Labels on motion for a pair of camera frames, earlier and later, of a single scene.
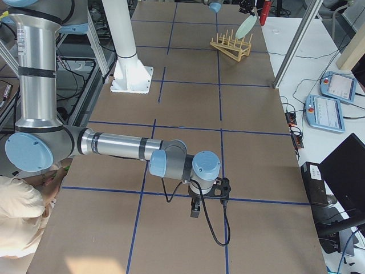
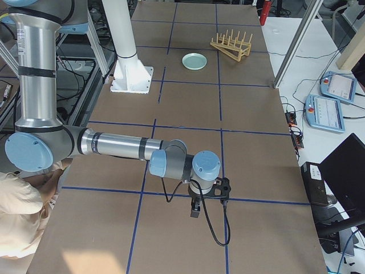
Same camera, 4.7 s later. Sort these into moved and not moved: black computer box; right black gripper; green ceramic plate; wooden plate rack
Moved: green ceramic plate
Not moved: wooden plate rack; black computer box; right black gripper
